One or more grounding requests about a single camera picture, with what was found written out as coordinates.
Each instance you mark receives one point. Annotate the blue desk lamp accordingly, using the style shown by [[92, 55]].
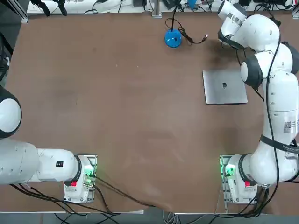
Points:
[[172, 39]]

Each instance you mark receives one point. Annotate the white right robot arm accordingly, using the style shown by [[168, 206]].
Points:
[[280, 105]]

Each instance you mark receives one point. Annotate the grey closed laptop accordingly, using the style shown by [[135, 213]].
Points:
[[222, 93]]

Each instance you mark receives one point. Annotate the aluminium frame post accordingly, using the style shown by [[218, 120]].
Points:
[[157, 9], [19, 11]]

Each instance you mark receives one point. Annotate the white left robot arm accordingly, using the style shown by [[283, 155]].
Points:
[[18, 163]]

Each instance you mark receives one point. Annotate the black tripod leg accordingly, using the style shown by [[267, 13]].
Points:
[[61, 8], [44, 8]]

